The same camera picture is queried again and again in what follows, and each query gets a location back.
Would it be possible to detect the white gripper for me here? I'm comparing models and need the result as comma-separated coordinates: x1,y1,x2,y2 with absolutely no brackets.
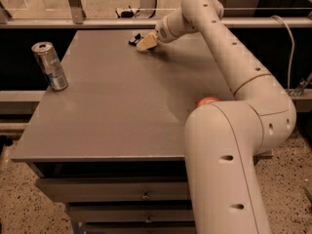
136,13,192,52

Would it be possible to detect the blue rxbar blueberry wrapper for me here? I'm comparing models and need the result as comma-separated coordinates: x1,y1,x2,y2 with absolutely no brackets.
129,34,142,46

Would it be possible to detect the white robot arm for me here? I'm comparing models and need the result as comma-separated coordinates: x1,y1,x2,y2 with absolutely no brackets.
137,0,296,234

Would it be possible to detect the red apple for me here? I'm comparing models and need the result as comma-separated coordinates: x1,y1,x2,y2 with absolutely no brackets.
195,97,220,108

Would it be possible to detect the dark object behind glass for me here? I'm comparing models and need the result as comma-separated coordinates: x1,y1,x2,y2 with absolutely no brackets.
115,7,139,19

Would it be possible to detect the silver energy drink can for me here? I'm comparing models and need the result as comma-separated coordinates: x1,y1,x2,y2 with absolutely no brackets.
31,42,68,92

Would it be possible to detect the grey top drawer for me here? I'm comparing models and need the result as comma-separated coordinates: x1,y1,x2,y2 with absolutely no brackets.
35,177,189,203

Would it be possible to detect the grey drawer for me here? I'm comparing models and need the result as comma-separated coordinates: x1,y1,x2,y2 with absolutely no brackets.
66,202,194,223
35,177,189,203
85,222,196,234

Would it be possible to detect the grey middle drawer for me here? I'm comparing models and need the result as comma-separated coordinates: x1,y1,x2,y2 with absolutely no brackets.
66,202,194,223

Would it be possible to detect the grey bottom drawer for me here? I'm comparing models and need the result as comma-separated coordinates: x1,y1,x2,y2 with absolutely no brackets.
85,222,196,234

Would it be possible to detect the metal window railing frame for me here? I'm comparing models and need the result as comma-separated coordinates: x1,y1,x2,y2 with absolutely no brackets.
0,0,312,28

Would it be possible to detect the white cable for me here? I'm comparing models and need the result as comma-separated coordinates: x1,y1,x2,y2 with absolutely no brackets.
271,15,296,95

